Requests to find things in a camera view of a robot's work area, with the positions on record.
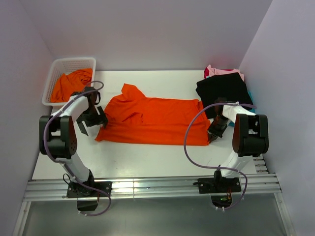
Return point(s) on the teal folded t-shirt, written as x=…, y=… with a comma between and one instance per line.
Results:
x=251, y=110

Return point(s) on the orange t-shirt in basket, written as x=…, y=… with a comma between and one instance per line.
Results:
x=66, y=85

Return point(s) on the black folded t-shirt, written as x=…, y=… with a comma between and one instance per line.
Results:
x=220, y=88

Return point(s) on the orange t-shirt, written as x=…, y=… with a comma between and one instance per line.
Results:
x=66, y=85
x=137, y=119

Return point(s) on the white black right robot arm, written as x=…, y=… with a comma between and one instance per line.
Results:
x=250, y=139

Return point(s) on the white plastic laundry basket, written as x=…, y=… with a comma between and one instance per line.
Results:
x=65, y=66

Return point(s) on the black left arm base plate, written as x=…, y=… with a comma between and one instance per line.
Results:
x=76, y=190

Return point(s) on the pink folded t-shirt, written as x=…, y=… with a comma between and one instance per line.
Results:
x=211, y=71

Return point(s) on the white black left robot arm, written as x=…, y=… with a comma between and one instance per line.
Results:
x=57, y=137

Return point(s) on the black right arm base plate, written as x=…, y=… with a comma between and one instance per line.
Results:
x=224, y=185

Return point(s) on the aluminium table frame rail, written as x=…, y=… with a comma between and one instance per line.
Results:
x=154, y=187

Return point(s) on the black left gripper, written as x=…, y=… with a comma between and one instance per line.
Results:
x=100, y=118

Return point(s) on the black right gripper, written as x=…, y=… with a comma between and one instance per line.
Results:
x=213, y=134

